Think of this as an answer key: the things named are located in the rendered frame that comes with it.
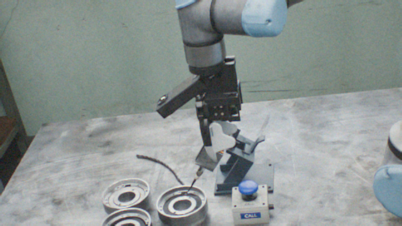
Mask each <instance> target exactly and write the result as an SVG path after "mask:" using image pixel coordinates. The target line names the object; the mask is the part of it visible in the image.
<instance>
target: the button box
mask: <svg viewBox="0 0 402 226"><path fill-rule="evenodd" d="M238 188H239V187H237V188H232V216H233V221H234V226H245V225H262V224H270V220H269V210H274V204H269V197H268V192H267V186H266V185H258V188H259V189H258V191H257V192H256V193H254V194H253V195H252V196H246V195H243V194H241V193H240V192H239V189H238Z"/></svg>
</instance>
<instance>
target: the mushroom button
mask: <svg viewBox="0 0 402 226"><path fill-rule="evenodd" d="M238 189H239V192H240V193H241V194H243V195H246V196H252V195H253V194H254V193H256V192H257V191H258V189H259V188H258V184H257V183H256V182H255V181H253V180H246V181H243V182H241V183H240V184H239V188H238Z"/></svg>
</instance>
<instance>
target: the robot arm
mask: <svg viewBox="0 0 402 226"><path fill-rule="evenodd" d="M175 1H176V6H175V7H176V9H177V13H178V19H179V23H180V30H181V34H182V40H183V48H184V52H185V59H186V63H187V64H188V67H189V71H190V72H191V73H192V76H191V77H189V78H187V79H186V80H184V81H183V82H182V83H180V84H179V85H177V86H176V87H175V88H174V89H172V90H170V92H168V93H167V94H165V95H164V96H162V97H161V98H160V99H159V100H158V105H157V108H156V111H157V113H159V115H160V116H162V118H164V119H165V118H166V117H168V116H169V115H171V114H173V113H174V112H176V111H177V110H178V109H179V108H181V107H182V105H184V104H185V103H187V102H189V101H190V100H192V99H193V98H196V99H195V108H196V114H197V119H198V121H199V127H200V133H201V137H202V142H203V144H204V146H205V148H206V151H207V153H208V155H209V157H210V158H211V159H212V161H213V162H217V157H216V152H218V151H222V150H225V149H229V148H232V147H233V146H234V145H235V140H234V138H233V137H231V136H228V135H230V134H233V133H235V132H237V126H236V125H235V124H232V123H231V122H234V121H241V116H240V111H241V110H242V109H241V107H242V105H241V104H243V101H242V92H241V83H240V80H237V72H236V67H235V65H236V60H235V55H233V56H227V53H226V48H225V40H224V35H239V36H250V37H253V38H262V37H275V36H278V35H279V34H280V33H281V32H282V31H283V27H284V25H285V24H286V20H287V14H288V10H287V9H288V8H289V7H291V6H292V5H294V4H297V3H300V2H303V1H306V0H175ZM237 114H238V116H234V115H237ZM372 190H373V193H374V196H375V197H376V198H377V199H378V201H379V202H380V203H381V204H382V206H383V207H384V208H385V209H386V210H387V211H388V212H390V213H392V214H394V215H395V216H397V217H400V218H402V120H400V121H398V122H396V123H395V124H394V126H393V127H391V129H390V131H389V136H388V140H387V144H386V149H385V152H384V158H383V161H382V163H381V166H380V168H379V169H378V170H377V171H376V172H375V174H374V179H373V182H372Z"/></svg>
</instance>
